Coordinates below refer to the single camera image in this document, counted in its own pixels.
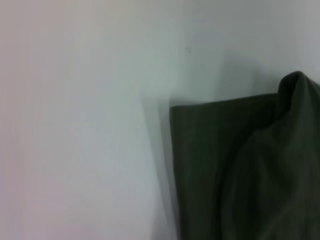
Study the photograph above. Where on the dark green FREE! t-shirt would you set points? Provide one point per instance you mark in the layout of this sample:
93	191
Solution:
250	162

